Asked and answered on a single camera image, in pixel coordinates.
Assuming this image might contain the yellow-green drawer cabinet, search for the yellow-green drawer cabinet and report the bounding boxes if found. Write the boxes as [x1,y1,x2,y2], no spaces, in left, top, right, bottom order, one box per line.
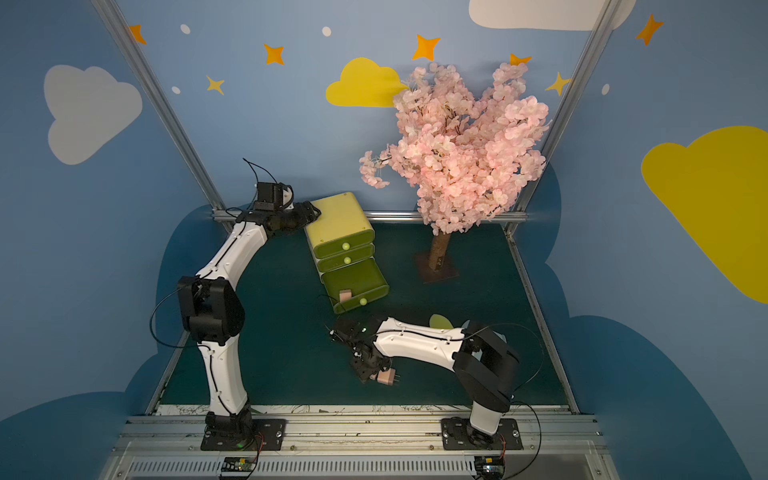
[303,191,376,283]

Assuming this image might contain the green drawer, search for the green drawer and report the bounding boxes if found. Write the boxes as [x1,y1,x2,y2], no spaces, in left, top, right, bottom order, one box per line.
[321,258,390,315]
[312,230,375,259]
[315,244,375,275]

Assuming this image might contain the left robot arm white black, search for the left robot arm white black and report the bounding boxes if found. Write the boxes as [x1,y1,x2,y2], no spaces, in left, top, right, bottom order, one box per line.
[178,201,321,430]

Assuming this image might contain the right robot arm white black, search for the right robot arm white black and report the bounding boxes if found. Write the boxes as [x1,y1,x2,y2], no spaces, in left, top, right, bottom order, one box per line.
[330,317,520,438]

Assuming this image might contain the green toy shovel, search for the green toy shovel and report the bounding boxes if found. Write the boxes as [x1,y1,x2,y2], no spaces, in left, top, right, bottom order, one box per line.
[429,314,454,330]

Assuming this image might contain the right circuit board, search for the right circuit board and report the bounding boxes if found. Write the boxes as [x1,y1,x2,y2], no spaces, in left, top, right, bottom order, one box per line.
[473,456,505,480]

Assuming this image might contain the circuit board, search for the circuit board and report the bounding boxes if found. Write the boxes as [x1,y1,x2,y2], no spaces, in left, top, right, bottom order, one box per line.
[219,456,257,479]
[473,456,505,480]

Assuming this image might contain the left circuit board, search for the left circuit board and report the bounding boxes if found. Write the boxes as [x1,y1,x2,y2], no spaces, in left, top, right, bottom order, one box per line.
[219,456,257,479]

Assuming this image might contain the pink blossom artificial tree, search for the pink blossom artificial tree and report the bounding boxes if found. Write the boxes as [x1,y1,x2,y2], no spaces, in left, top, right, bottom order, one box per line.
[360,63,549,279]

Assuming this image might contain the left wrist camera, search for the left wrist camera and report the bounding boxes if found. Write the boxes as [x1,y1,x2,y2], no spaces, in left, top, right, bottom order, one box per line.
[252,182,294,212]

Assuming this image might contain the aluminium back frame rail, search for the aluminium back frame rail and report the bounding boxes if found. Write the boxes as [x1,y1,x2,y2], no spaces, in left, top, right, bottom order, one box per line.
[212,207,527,224]

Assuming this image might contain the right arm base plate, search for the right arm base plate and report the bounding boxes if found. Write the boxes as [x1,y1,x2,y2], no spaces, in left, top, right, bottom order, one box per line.
[440,417,523,451]

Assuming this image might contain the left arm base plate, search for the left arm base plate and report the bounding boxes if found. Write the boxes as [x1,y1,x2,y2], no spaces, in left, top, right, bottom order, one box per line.
[200,416,287,451]

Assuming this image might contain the aluminium front rail base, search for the aluminium front rail base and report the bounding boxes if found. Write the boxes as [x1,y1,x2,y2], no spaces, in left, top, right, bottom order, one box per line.
[101,405,618,479]

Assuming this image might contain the left aluminium frame post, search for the left aluminium frame post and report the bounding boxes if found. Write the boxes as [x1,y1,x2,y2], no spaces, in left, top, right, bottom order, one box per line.
[91,0,226,210]

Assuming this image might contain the aluminium frame post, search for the aluminium frame post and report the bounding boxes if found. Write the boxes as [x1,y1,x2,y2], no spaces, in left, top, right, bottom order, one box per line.
[91,0,226,210]
[514,0,623,212]

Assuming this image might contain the right aluminium frame post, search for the right aluminium frame post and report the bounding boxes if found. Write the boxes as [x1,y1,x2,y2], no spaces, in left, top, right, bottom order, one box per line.
[514,0,623,212]

